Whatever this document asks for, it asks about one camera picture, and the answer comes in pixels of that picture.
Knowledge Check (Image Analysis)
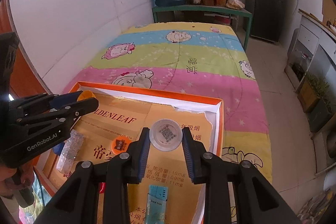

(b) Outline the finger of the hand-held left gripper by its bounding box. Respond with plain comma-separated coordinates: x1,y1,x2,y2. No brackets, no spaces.
8,90,84,112
16,97,100,131

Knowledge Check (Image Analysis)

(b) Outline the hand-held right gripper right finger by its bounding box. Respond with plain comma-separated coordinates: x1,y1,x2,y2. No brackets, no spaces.
182,127,300,224

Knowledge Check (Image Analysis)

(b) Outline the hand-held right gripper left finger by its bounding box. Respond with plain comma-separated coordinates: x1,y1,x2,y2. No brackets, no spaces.
34,127,151,224

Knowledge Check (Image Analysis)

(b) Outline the white bottle cap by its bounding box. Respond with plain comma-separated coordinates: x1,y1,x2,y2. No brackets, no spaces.
149,119,183,152

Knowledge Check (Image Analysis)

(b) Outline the orange-rimmed cardboard box tray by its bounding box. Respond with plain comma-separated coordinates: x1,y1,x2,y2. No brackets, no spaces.
33,81,224,224

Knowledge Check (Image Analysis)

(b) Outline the slim light blue box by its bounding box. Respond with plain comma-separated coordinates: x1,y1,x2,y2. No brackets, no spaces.
148,185,168,224

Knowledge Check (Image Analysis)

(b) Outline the person's left hand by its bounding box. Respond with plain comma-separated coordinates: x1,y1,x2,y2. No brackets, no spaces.
10,164,35,188

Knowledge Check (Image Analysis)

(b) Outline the orange cap with dark label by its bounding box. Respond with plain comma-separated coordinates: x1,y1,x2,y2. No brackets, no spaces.
112,136,132,153

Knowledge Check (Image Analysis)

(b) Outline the clear plastic packet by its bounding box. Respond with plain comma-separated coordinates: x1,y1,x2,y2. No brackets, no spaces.
56,131,86,176

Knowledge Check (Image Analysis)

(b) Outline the cartoon printed blanket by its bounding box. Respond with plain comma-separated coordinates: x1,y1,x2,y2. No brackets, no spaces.
21,22,272,224

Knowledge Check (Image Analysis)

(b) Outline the brown planter with plant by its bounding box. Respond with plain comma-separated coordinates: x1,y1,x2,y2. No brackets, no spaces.
299,73,321,113

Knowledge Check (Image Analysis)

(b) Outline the patterned cloth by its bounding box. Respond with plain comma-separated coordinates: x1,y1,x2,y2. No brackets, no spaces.
299,187,334,224

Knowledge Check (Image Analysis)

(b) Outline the dark green planter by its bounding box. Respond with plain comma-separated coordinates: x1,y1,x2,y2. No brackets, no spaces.
308,93,336,133

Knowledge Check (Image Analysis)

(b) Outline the green metal table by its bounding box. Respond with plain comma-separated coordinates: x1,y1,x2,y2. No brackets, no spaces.
152,5,253,51

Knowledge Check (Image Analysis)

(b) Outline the white side cabinet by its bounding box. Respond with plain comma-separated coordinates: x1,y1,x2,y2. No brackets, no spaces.
287,9,336,93

